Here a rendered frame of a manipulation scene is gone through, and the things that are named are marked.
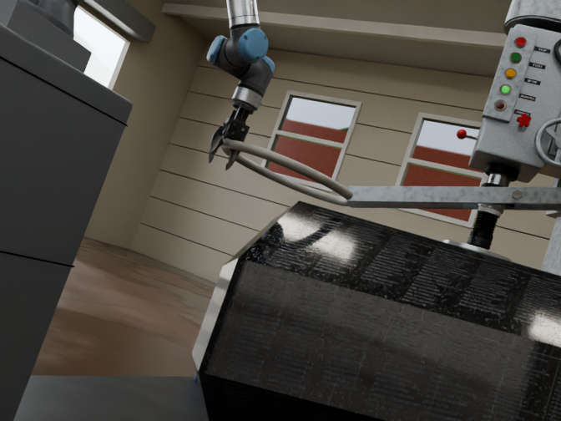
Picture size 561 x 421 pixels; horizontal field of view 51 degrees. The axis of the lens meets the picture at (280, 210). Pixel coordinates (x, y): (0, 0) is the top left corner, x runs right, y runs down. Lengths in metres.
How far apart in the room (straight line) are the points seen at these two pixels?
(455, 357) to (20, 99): 1.12
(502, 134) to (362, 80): 7.48
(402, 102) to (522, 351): 7.60
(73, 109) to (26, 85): 0.13
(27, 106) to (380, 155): 7.63
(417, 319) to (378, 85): 7.79
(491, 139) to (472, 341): 0.66
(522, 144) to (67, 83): 1.26
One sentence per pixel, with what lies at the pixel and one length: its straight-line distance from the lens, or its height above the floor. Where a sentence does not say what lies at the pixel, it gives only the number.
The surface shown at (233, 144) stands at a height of 0.90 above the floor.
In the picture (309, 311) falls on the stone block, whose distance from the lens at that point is 1.55.
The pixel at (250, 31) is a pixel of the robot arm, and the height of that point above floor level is 1.19.
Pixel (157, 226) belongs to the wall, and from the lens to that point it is 10.34.
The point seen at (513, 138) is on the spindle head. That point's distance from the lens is 1.88.
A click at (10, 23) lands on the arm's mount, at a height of 0.88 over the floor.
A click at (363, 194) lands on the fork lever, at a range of 1.86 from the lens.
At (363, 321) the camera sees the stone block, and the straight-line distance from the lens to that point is 1.52.
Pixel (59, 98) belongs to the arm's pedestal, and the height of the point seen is 0.77.
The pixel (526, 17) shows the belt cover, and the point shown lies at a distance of 2.04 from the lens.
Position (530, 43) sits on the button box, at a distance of 1.97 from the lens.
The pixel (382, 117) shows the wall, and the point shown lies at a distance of 8.92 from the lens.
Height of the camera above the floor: 0.59
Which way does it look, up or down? 5 degrees up
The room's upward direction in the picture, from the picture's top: 19 degrees clockwise
